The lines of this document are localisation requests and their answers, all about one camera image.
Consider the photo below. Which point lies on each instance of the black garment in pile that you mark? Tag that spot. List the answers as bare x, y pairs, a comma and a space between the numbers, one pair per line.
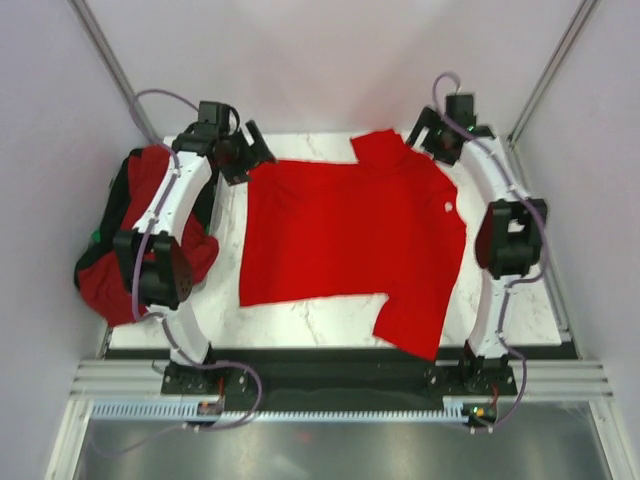
97, 271

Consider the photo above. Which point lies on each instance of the bright red t shirt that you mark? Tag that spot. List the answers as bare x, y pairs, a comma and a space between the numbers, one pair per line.
387, 223

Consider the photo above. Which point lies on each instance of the left aluminium frame post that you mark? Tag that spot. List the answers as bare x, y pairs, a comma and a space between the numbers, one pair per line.
102, 46

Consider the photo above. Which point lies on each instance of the right aluminium frame post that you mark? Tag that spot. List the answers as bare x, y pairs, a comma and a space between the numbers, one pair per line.
560, 54

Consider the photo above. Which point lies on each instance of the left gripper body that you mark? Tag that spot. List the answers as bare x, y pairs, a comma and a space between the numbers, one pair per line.
238, 153

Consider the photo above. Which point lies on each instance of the aluminium frame post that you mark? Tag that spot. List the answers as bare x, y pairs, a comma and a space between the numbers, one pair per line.
102, 46
560, 54

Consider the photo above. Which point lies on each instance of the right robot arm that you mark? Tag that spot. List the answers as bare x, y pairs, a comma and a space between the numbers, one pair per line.
509, 242

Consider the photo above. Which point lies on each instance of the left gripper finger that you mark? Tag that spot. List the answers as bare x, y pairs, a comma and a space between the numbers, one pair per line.
258, 147
235, 175

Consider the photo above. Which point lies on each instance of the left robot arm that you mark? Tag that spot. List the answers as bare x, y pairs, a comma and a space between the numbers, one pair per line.
151, 256

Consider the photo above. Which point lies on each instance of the white cable duct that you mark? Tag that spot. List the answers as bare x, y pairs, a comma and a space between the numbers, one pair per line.
193, 410

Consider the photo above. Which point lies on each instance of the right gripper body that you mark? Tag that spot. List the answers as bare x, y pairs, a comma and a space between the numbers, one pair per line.
441, 154

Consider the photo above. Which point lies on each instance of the aluminium rail front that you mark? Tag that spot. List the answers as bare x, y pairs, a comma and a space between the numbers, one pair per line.
545, 380

